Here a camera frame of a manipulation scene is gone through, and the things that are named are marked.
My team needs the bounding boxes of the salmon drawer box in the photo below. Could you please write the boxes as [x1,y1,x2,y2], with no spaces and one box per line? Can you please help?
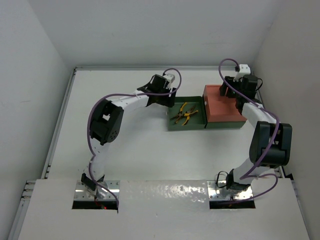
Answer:
[203,85,247,123]

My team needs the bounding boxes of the yellow handled cutting pliers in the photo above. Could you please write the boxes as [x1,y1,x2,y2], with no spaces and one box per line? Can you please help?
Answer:
[170,102,188,124]

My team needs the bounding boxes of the green pull-out drawer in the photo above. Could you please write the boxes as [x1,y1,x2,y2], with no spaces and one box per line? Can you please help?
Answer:
[167,96,207,131]

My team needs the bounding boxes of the yellow handled long-nose pliers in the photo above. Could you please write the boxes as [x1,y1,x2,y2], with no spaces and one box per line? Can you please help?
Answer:
[182,105,199,126]

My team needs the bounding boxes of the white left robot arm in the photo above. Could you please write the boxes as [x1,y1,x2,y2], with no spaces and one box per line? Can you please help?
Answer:
[81,71,179,192]

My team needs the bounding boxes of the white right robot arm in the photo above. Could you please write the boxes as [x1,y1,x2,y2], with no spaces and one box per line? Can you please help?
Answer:
[216,74,293,194]

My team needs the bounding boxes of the green drawer box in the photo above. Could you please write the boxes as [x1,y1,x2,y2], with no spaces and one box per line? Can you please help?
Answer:
[205,121,246,130]

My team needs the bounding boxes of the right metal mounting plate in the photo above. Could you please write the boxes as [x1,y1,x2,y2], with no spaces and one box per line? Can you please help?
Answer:
[207,180,254,202]

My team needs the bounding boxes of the metal mounting plate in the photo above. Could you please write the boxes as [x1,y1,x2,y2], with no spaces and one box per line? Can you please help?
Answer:
[207,180,254,202]
[73,180,120,201]

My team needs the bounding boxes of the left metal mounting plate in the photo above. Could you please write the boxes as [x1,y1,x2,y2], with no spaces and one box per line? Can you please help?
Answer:
[73,180,120,201]

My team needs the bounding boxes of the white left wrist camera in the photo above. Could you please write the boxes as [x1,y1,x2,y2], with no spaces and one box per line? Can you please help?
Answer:
[163,73,175,89]

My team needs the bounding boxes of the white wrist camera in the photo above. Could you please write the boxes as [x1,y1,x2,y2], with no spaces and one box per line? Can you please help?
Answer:
[163,73,175,89]
[233,64,251,82]

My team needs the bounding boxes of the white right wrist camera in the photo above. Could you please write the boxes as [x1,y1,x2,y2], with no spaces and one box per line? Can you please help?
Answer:
[233,64,251,82]

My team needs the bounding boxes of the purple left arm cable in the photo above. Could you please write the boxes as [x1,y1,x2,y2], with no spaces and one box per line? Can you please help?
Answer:
[86,67,183,208]

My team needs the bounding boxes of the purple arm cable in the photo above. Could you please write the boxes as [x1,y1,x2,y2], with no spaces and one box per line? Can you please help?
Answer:
[86,67,183,208]
[218,58,280,202]

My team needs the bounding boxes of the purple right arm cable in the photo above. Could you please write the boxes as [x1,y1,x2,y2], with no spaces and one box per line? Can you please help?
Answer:
[218,58,280,202]

